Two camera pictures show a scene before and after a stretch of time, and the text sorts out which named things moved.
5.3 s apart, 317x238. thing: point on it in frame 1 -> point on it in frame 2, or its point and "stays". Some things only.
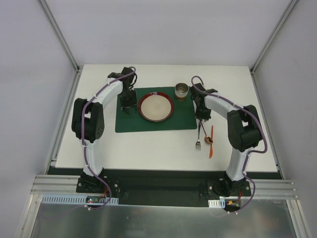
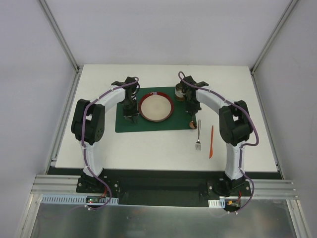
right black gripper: (203, 116) -> (192, 111)
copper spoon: (208, 140) -> (192, 125)
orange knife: (211, 146) stays
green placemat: (183, 116) stays
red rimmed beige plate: (156, 106) stays
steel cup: (181, 90) stays
